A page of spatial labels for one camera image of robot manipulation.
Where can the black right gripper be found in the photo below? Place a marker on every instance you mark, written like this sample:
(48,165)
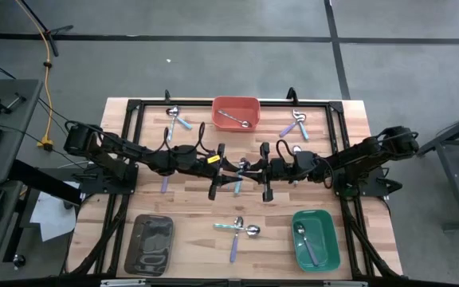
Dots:
(279,167)

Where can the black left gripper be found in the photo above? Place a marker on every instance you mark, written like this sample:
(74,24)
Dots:
(209,165)

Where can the silver metal spoon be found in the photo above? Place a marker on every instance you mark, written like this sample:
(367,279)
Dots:
(296,149)
(245,124)

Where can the dark grey plastic bin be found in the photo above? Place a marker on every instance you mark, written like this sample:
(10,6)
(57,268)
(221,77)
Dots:
(150,245)

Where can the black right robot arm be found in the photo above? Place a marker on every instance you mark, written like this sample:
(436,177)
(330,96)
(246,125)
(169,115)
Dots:
(357,157)

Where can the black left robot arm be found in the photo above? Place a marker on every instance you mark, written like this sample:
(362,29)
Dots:
(114,149)

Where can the orange plastic bin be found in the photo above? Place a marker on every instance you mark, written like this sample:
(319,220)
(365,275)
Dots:
(237,104)

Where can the green plastic bin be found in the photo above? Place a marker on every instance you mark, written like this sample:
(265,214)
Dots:
(327,239)

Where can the black metal beam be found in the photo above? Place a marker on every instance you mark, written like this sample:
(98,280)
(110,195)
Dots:
(54,189)

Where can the white paper sheet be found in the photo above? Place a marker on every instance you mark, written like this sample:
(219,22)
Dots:
(50,223)

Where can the black metal side table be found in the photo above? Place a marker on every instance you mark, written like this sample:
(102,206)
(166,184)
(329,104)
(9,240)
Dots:
(448,187)

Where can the grey desk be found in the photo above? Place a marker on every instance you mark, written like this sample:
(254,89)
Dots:
(18,119)

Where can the black tripod stand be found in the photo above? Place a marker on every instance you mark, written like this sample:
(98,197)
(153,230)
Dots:
(50,34)

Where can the black caster wheel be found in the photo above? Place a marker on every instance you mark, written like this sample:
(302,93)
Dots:
(18,261)

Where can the black metal table frame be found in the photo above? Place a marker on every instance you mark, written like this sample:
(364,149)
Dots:
(281,103)

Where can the black frame clamp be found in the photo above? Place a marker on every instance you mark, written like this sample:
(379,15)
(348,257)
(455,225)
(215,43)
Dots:
(292,95)
(167,96)

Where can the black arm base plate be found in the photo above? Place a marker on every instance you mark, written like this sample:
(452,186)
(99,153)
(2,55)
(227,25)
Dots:
(373,189)
(110,187)

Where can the silver metal bracket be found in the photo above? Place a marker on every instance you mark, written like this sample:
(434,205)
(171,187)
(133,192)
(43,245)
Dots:
(122,282)

